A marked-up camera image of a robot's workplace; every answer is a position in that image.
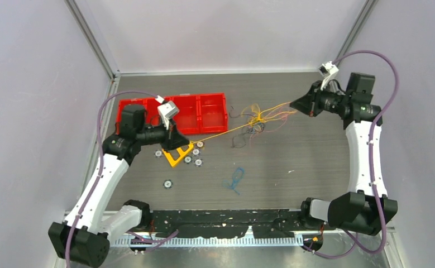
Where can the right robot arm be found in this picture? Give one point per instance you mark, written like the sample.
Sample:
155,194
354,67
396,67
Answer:
366,207

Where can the red plastic bin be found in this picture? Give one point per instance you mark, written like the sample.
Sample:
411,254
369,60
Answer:
213,111
188,119
152,116
123,107

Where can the red plastic bin far left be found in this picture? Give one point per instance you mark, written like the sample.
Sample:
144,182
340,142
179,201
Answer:
123,107

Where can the yellow plastic triangle frame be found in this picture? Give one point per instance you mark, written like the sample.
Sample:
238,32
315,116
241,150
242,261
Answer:
174,161

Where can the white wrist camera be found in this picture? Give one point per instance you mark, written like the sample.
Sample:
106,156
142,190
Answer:
167,109
328,72

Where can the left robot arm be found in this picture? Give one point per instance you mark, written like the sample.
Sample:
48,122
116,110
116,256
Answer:
84,237

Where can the blue 10 poker chip right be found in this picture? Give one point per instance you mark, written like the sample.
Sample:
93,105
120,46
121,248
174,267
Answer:
198,162

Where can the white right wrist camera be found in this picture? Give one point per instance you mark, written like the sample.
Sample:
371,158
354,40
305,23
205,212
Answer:
328,72

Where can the black 100 poker chip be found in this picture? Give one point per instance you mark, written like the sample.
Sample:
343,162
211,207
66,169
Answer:
200,144

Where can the red plastic bin far right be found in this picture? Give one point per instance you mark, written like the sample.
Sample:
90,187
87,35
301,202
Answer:
213,111

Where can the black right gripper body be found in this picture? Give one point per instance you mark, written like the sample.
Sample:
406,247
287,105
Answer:
319,98

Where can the green 50 poker chip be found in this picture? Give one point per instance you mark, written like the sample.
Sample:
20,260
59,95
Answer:
188,159

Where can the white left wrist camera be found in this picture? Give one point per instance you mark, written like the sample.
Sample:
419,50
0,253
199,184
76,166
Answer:
167,109

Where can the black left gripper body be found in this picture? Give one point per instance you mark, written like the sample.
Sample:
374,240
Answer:
168,135

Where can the aluminium frame rail left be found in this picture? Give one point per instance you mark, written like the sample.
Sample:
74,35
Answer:
94,171

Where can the white slotted cable duct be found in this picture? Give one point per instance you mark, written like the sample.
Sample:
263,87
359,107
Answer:
246,241

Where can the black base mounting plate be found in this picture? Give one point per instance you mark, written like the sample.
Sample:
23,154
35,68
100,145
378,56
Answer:
226,224

